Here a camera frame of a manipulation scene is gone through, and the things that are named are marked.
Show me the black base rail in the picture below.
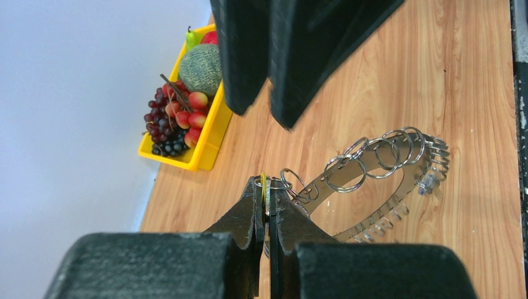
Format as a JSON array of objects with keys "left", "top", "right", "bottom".
[{"left": 511, "top": 0, "right": 527, "bottom": 210}]

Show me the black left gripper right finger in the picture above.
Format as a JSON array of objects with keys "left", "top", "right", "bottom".
[{"left": 270, "top": 191, "right": 476, "bottom": 298}]

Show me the red strawberry bunch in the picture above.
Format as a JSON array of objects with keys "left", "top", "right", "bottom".
[{"left": 160, "top": 74, "right": 210, "bottom": 148}]

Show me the dark grape bunch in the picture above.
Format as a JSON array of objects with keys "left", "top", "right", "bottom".
[{"left": 143, "top": 87, "right": 190, "bottom": 158}]

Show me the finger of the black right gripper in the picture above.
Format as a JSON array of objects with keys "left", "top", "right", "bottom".
[
  {"left": 210, "top": 0, "right": 271, "bottom": 115},
  {"left": 268, "top": 0, "right": 403, "bottom": 130}
]

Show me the red apple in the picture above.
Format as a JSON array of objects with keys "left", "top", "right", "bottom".
[{"left": 200, "top": 31, "right": 218, "bottom": 45}]

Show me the netted green melon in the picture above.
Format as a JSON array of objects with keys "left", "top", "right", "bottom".
[{"left": 179, "top": 44, "right": 222, "bottom": 97}]

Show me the yellow key tag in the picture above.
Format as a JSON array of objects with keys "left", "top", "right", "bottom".
[{"left": 260, "top": 172, "right": 269, "bottom": 217}]

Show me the blue key tag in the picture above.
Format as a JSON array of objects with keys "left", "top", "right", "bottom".
[{"left": 417, "top": 174, "right": 438, "bottom": 196}]

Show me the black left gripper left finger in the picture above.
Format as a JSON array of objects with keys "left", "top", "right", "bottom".
[{"left": 45, "top": 177, "right": 264, "bottom": 298}]

